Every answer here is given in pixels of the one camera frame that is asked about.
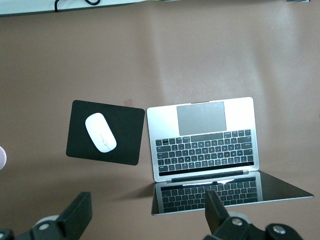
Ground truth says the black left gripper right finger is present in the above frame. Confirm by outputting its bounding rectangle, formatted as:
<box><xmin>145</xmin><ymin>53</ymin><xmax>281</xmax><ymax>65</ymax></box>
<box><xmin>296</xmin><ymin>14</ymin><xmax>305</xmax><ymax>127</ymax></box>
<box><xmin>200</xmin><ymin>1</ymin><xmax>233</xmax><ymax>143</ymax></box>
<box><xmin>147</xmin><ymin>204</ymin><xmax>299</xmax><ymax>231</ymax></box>
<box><xmin>204</xmin><ymin>189</ymin><xmax>251</xmax><ymax>240</ymax></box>

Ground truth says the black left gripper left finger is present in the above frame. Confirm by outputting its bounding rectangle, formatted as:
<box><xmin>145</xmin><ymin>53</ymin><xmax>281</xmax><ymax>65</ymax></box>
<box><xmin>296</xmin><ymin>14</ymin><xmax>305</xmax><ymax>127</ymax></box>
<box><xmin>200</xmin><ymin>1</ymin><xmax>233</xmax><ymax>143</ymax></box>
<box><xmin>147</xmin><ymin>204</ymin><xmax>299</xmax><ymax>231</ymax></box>
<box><xmin>31</xmin><ymin>191</ymin><xmax>93</xmax><ymax>240</ymax></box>

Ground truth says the silver laptop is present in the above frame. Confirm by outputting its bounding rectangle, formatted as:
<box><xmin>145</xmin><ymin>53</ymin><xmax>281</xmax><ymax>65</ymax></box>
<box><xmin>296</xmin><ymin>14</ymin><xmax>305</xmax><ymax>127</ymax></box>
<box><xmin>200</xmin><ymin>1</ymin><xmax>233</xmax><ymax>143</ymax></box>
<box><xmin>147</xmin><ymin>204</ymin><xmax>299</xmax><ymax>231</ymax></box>
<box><xmin>146</xmin><ymin>96</ymin><xmax>315</xmax><ymax>216</ymax></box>

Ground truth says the white computer mouse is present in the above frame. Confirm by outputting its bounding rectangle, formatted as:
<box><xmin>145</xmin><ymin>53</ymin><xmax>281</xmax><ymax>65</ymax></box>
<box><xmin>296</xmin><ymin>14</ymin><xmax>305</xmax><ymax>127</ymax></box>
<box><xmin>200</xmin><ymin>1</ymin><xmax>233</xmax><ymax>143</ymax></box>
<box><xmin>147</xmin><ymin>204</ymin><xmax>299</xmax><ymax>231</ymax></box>
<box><xmin>84</xmin><ymin>112</ymin><xmax>118</xmax><ymax>154</ymax></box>

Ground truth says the pale pink round object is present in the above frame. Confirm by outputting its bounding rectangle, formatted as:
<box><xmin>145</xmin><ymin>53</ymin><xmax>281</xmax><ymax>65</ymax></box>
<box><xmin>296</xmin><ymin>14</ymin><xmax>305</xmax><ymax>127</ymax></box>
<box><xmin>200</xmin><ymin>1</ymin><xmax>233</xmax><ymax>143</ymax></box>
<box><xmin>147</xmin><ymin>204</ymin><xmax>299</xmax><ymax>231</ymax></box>
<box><xmin>0</xmin><ymin>146</ymin><xmax>8</xmax><ymax>171</ymax></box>

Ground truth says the black mouse pad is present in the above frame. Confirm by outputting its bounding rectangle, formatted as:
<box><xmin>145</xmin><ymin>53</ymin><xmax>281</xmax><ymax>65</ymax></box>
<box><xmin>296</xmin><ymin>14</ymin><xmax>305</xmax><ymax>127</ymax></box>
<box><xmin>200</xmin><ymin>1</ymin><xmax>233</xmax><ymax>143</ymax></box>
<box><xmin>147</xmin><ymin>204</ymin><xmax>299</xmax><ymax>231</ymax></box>
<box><xmin>65</xmin><ymin>99</ymin><xmax>146</xmax><ymax>166</ymax></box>

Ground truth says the white board with dark edge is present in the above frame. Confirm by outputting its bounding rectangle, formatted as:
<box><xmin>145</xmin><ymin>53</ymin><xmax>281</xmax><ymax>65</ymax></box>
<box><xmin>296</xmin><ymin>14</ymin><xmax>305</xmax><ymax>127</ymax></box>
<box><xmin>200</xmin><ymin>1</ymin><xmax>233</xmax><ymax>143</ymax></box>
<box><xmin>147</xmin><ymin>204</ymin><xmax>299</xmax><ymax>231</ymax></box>
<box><xmin>0</xmin><ymin>0</ymin><xmax>181</xmax><ymax>18</ymax></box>

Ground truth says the black cable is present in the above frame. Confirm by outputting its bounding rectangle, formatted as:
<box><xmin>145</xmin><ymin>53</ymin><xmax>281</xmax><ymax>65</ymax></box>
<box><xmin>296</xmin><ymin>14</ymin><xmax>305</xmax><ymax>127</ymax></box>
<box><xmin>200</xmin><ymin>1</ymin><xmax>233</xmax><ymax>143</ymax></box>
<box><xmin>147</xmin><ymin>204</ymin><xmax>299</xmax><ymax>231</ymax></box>
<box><xmin>54</xmin><ymin>0</ymin><xmax>101</xmax><ymax>13</ymax></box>

